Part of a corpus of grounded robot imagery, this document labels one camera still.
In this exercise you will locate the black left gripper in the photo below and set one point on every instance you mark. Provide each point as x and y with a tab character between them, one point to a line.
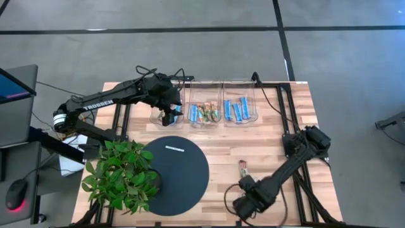
164	92

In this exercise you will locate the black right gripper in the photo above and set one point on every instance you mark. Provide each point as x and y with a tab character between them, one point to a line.
256	196

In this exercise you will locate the blue granola bar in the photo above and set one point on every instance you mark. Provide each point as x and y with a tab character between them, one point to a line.
228	110
193	113
237	113
245	107
178	109

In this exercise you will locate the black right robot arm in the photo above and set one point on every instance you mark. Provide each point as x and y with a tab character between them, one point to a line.
284	172

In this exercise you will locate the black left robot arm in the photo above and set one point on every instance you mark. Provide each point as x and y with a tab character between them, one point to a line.
98	104

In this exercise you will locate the clear plastic bin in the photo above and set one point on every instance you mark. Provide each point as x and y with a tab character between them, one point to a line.
239	88
204	92
155	122

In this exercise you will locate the white label strip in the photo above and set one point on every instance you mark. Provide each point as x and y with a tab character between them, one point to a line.
174	148

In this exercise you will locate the round dark blue woven placemat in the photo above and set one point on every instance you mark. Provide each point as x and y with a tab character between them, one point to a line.
183	183

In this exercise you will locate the black plant pot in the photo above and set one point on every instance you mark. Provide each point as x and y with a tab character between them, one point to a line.
159	183

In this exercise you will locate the green leafy potted plant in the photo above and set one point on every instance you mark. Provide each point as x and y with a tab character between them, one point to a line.
123	177

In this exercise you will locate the white paper sheet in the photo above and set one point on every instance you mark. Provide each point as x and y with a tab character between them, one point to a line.
68	166

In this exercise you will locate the black diagonal beam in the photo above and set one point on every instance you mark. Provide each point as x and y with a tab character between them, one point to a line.
57	149

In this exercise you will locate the grey side desk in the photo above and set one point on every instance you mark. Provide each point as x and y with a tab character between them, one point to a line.
31	158

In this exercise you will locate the computer monitor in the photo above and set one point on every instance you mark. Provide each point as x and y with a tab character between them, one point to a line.
19	126

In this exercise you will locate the black caster wheel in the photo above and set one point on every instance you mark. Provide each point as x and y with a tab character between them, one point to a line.
42	218

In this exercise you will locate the black computer mouse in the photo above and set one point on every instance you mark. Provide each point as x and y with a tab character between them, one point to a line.
16	193

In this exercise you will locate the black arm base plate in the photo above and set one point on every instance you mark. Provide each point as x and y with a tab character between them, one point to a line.
286	149

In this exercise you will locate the black aluminium table frame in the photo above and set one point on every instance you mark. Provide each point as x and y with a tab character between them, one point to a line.
281	111

